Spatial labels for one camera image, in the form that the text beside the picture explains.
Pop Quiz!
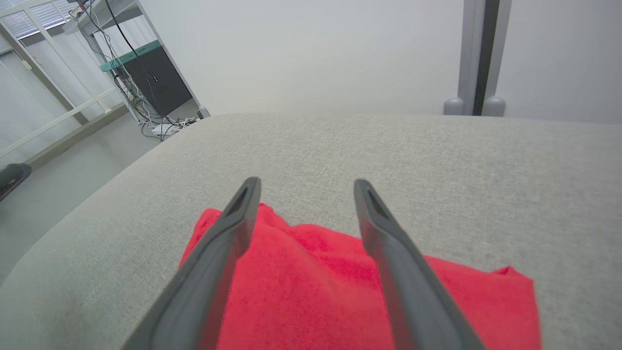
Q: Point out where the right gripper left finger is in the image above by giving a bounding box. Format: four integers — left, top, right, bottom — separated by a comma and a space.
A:
121, 176, 262, 350

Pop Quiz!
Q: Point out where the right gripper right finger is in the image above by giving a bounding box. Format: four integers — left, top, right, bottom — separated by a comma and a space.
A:
353, 178, 487, 350

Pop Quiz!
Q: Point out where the red Bulls basketball jersey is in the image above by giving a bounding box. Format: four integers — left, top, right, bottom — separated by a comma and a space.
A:
179, 203, 542, 350

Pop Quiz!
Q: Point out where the white power strip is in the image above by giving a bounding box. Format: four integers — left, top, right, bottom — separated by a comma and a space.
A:
151, 122, 185, 137

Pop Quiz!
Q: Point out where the black cabinet with teal top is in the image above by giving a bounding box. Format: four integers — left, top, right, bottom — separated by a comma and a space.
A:
100, 40, 193, 117

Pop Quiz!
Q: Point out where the grey cylindrical post cap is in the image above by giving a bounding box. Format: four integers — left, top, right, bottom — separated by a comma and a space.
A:
482, 96, 506, 117
443, 96, 465, 116

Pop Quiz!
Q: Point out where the grey partition joint post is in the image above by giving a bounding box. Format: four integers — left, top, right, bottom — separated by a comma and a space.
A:
457, 0, 512, 116

